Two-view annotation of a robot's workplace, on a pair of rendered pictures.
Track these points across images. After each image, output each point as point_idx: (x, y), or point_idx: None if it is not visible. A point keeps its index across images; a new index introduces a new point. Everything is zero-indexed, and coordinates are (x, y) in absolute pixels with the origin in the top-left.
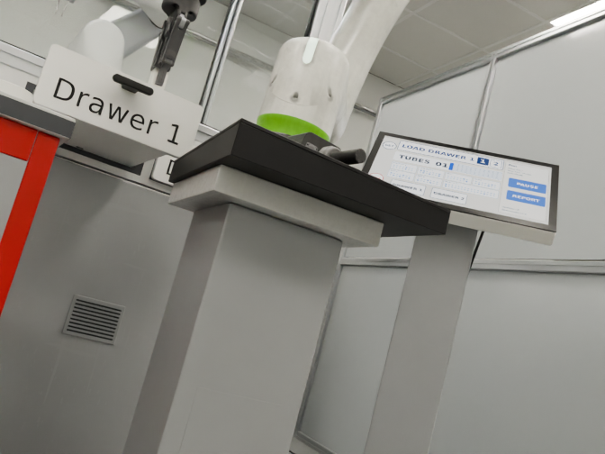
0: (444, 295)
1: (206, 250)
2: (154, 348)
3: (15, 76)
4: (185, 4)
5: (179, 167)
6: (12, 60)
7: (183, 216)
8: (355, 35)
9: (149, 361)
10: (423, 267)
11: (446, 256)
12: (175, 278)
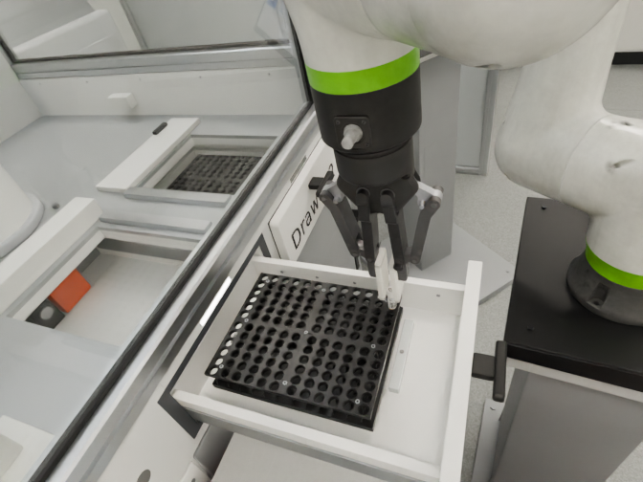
0: (448, 98)
1: (633, 404)
2: (519, 418)
3: (144, 423)
4: (412, 161)
5: (549, 361)
6: (123, 427)
7: (309, 250)
8: (621, 21)
9: (516, 422)
10: (430, 87)
11: (443, 65)
12: (529, 389)
